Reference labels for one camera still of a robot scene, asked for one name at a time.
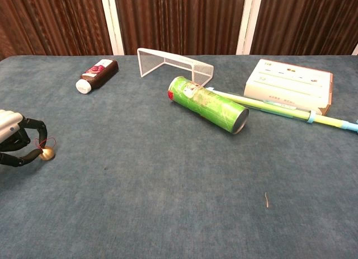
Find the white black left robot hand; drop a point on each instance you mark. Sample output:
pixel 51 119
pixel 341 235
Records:
pixel 16 141

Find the green and blue hand pump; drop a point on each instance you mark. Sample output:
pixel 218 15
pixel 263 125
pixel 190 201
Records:
pixel 279 108

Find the brown bottle with white cap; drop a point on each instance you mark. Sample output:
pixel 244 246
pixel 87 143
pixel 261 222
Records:
pixel 99 73

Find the blue felt table mat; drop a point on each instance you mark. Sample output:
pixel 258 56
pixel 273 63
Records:
pixel 156 186

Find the green cylindrical chip can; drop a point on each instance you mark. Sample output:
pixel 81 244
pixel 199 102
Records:
pixel 209 105

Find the small pale thread scrap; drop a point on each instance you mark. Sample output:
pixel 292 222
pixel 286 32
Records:
pixel 266 200

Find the white flat cardboard box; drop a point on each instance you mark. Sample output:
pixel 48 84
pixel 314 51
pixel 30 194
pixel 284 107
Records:
pixel 288 84

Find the brown screen panel white frame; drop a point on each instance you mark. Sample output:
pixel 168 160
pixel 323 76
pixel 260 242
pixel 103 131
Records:
pixel 179 18
pixel 305 21
pixel 53 21

